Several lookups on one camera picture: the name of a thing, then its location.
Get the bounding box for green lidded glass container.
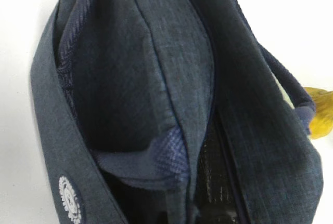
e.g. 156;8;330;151
304;87;332;140

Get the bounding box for dark blue lunch bag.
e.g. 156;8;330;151
31;0;323;223

